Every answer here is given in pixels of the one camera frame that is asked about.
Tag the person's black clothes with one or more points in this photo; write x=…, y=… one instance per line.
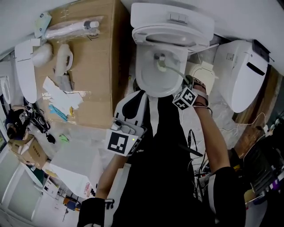
x=159, y=177

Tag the white box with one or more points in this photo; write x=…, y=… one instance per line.
x=75, y=168

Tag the plastic-wrapped white tube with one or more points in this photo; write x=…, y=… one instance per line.
x=66, y=27

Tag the pale green packet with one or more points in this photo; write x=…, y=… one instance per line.
x=42, y=24

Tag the brown wooden platform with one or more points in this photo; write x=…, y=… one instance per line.
x=259, y=106

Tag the black box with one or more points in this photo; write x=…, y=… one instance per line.
x=260, y=49

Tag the white paper sheets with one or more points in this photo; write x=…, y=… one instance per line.
x=60, y=95

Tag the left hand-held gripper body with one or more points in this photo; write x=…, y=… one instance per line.
x=117, y=142

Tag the cream lidded bin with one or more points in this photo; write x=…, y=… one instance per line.
x=204, y=73

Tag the grey toilet brush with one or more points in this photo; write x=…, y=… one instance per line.
x=161, y=67

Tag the grey bag of parts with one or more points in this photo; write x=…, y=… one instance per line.
x=66, y=83

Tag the person's right forearm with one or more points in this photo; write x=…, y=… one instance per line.
x=213, y=137

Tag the white smart toilet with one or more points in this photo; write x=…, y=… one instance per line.
x=239, y=77

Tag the small black item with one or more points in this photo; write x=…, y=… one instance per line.
x=51, y=138

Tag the white toilet seat lid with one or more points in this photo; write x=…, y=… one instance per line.
x=25, y=73

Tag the blue gloves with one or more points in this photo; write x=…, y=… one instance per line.
x=57, y=113

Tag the black tool shelf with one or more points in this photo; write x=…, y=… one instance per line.
x=266, y=166

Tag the green item on floor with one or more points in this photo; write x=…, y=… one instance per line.
x=64, y=138

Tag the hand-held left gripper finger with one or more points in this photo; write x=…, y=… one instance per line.
x=142, y=108
x=119, y=106

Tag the small white toilet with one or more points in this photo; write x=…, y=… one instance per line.
x=5, y=91

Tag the small cardboard box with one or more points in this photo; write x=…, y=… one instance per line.
x=33, y=153

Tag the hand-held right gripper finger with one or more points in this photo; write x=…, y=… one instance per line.
x=189, y=80

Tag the large cardboard box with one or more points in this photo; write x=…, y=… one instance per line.
x=97, y=66

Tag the white foam-wrapped part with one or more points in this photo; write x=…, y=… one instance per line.
x=42, y=54

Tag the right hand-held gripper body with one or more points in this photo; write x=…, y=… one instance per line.
x=185, y=98

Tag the person's left forearm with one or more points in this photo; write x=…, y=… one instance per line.
x=111, y=175

